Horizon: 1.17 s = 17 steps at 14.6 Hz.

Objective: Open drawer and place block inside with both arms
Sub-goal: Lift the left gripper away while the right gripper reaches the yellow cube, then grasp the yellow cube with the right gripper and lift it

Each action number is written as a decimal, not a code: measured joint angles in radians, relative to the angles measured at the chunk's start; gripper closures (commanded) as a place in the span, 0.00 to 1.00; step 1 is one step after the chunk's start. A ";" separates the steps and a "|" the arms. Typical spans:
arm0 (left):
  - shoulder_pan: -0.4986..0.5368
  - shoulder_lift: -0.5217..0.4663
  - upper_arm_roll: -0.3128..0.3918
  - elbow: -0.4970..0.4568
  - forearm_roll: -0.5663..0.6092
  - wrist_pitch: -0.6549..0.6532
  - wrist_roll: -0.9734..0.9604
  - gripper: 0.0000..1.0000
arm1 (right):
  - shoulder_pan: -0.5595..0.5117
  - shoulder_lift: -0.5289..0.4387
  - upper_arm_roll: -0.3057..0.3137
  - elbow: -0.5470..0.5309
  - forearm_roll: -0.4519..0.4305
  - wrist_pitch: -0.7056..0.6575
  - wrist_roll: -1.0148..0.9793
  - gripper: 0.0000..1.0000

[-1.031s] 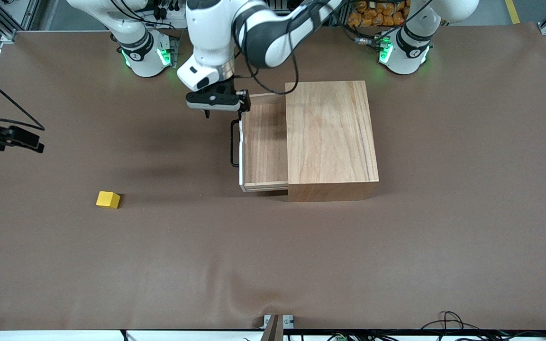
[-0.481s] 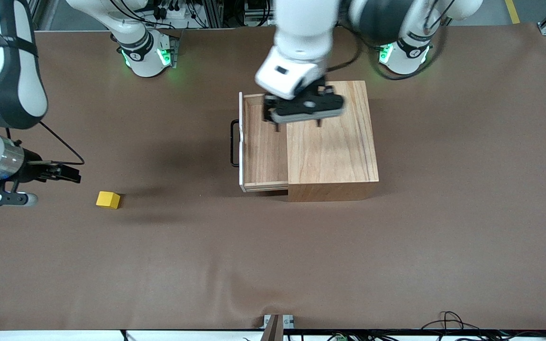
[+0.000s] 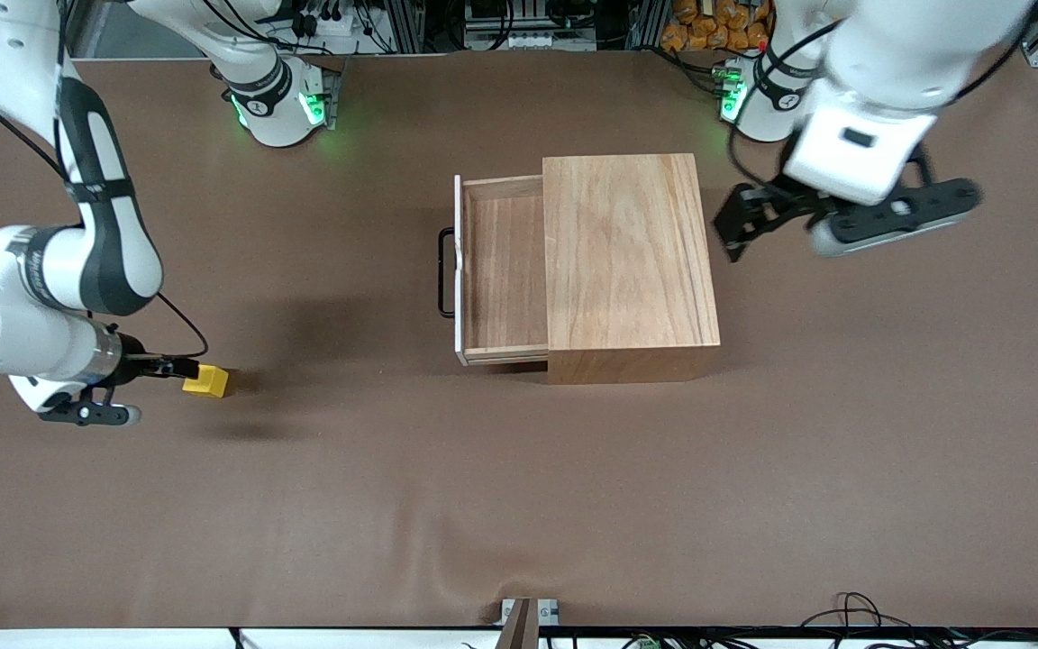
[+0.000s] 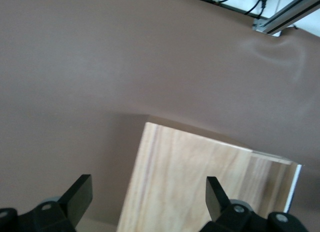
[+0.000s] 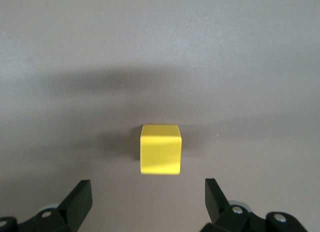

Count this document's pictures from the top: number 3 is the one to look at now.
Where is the yellow wooden block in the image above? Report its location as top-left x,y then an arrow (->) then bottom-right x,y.
182,363 -> 231,399

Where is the wooden drawer with black handle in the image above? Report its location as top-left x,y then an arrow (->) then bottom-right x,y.
437,174 -> 551,368

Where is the light wooden drawer cabinet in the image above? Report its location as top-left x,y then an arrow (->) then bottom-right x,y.
542,153 -> 723,386

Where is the pile of orange bags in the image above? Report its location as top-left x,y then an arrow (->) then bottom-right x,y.
660,0 -> 772,52

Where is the metal equipment rack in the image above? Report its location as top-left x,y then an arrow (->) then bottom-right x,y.
465,0 -> 574,50

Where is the brown table mat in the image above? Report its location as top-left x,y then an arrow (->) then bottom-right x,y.
0,41 -> 1038,629

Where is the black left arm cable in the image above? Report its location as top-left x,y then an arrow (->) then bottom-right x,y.
726,0 -> 1024,192

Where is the black cable with silver connector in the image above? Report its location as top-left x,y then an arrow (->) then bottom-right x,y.
654,45 -> 747,96

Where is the metal table edge bracket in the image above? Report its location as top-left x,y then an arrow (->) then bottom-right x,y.
495,597 -> 561,649

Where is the black cable bundle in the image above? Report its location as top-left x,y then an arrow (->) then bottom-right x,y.
798,591 -> 1038,649

